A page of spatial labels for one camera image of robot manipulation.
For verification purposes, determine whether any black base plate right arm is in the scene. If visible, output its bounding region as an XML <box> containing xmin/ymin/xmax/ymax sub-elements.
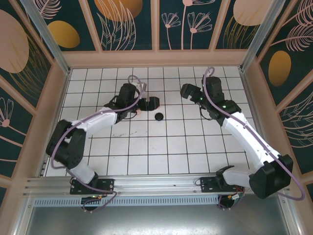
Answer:
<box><xmin>200</xmin><ymin>175</ymin><xmax>246</xmax><ymax>194</ymax></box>

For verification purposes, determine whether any black base plate left arm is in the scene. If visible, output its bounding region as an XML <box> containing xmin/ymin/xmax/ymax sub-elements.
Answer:
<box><xmin>69</xmin><ymin>178</ymin><xmax>115</xmax><ymax>195</ymax></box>

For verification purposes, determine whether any grey metal sheet panel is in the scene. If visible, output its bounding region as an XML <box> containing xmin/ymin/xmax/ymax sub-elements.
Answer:
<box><xmin>24</xmin><ymin>205</ymin><xmax>291</xmax><ymax>235</ymax></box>

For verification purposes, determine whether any aluminium frame post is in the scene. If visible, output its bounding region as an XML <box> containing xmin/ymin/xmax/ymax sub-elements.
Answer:
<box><xmin>20</xmin><ymin>0</ymin><xmax>72</xmax><ymax>75</ymax></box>
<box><xmin>239</xmin><ymin>0</ymin><xmax>291</xmax><ymax>73</ymax></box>

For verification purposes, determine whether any aluminium mounting rail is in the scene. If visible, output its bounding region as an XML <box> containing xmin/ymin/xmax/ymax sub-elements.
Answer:
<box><xmin>23</xmin><ymin>173</ymin><xmax>291</xmax><ymax>197</ymax></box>

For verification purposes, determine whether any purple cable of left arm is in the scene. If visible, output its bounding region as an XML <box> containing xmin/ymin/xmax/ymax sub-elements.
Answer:
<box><xmin>50</xmin><ymin>74</ymin><xmax>147</xmax><ymax>214</ymax></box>

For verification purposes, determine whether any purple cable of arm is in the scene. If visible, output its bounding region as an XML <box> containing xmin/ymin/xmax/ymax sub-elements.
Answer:
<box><xmin>50</xmin><ymin>74</ymin><xmax>147</xmax><ymax>214</ymax></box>
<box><xmin>201</xmin><ymin>66</ymin><xmax>306</xmax><ymax>211</ymax></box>

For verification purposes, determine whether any slotted grey cable duct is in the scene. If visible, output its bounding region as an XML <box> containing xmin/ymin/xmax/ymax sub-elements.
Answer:
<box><xmin>33</xmin><ymin>197</ymin><xmax>221</xmax><ymax>207</ymax></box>

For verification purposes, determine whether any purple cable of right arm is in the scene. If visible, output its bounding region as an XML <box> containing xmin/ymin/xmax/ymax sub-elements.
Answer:
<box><xmin>201</xmin><ymin>66</ymin><xmax>306</xmax><ymax>211</ymax></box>

